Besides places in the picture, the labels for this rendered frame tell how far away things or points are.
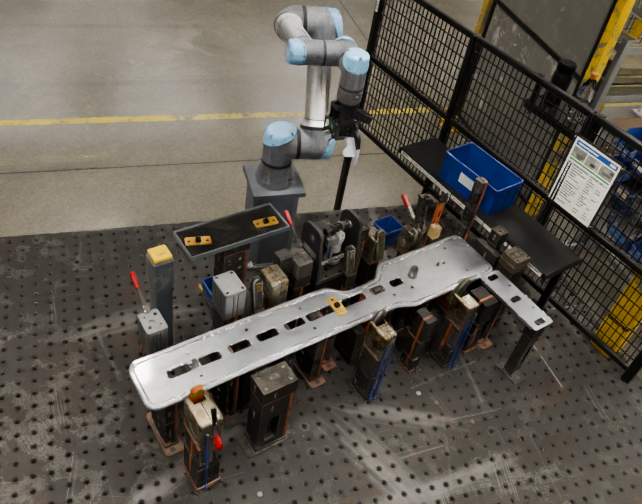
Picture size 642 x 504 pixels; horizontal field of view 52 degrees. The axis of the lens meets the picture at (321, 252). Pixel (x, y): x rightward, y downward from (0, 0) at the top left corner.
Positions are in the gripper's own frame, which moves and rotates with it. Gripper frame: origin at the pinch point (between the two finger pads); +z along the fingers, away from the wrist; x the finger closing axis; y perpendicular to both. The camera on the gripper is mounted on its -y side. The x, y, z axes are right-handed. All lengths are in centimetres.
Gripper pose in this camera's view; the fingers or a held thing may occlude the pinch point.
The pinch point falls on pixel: (343, 152)
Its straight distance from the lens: 214.8
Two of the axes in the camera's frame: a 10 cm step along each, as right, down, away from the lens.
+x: 5.5, 6.3, -5.5
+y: -8.2, 2.9, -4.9
